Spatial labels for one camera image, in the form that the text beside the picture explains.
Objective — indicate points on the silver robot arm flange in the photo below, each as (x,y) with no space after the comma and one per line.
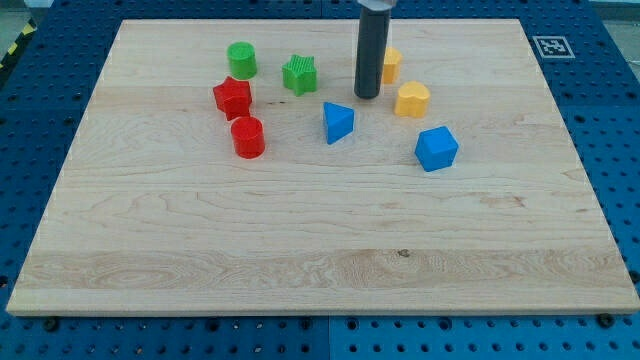
(378,5)

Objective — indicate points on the blue cube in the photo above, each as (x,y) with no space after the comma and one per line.
(436,148)

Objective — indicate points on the blue triangular prism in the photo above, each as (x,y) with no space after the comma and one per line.
(338,121)

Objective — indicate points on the red cylinder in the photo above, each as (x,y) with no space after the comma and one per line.
(248,137)

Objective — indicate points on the light wooden board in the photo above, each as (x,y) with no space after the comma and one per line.
(154,213)

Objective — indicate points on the green star block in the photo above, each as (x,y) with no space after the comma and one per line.
(300,74)

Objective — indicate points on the red star block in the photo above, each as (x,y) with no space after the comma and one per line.
(233,97)

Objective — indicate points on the yellow heart block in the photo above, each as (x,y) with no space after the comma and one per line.
(412,100)

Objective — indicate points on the yellow pentagon block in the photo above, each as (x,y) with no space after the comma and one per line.
(391,65)

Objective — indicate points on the green cylinder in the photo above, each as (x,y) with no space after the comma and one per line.
(242,60)

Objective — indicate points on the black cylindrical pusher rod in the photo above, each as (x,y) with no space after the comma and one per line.
(371,47)

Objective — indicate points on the white fiducial marker tag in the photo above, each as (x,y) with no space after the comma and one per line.
(553,47)

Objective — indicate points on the yellow black hazard tape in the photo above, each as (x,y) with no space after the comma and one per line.
(18,46)

